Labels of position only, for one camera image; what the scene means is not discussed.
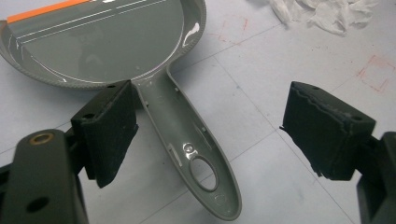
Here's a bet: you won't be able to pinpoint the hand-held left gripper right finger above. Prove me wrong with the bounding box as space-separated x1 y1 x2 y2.
279 81 376 181

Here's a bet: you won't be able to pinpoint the white paper scraps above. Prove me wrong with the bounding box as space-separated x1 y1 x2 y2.
269 0 379 35

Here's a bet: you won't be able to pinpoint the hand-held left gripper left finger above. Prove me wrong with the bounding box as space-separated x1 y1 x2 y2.
70 79 139 189

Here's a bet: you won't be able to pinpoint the grey dustpan with orange edge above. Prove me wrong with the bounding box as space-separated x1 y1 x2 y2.
0 0 243 222

